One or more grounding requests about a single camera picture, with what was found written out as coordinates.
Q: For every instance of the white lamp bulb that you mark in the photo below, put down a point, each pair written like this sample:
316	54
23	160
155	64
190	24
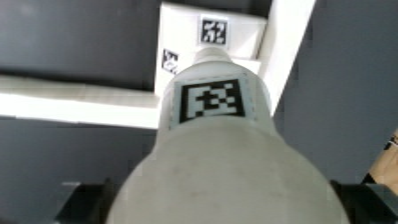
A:
222	176

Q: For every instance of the white L-shaped fence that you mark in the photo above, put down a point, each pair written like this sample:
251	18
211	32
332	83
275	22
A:
78	58

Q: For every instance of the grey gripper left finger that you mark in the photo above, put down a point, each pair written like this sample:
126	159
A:
85	208

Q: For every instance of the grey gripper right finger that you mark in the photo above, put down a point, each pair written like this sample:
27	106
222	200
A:
370	203

